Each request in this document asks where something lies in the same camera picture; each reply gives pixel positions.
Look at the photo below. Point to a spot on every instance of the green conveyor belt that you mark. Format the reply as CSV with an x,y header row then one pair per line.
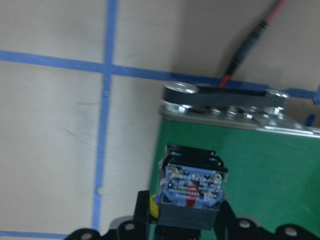
x,y
273,161

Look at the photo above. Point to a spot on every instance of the green push button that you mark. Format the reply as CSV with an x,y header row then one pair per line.
x,y
189,192

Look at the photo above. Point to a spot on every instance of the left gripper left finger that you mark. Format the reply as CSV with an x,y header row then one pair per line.
x,y
138,228

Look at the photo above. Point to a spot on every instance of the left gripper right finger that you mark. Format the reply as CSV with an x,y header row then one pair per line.
x,y
229,226

